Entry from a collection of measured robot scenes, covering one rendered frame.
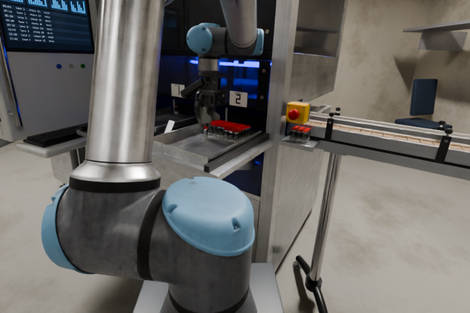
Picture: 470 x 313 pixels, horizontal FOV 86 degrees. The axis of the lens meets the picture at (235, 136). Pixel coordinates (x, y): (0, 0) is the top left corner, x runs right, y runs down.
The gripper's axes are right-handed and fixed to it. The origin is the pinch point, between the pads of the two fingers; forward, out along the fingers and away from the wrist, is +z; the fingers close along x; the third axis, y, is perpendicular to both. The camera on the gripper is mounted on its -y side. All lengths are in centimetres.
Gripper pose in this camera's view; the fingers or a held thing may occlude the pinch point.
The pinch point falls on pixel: (203, 126)
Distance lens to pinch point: 95.9
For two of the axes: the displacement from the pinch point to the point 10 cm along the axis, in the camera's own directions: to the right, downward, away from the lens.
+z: -0.4, 9.5, 3.1
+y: 8.5, 1.9, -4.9
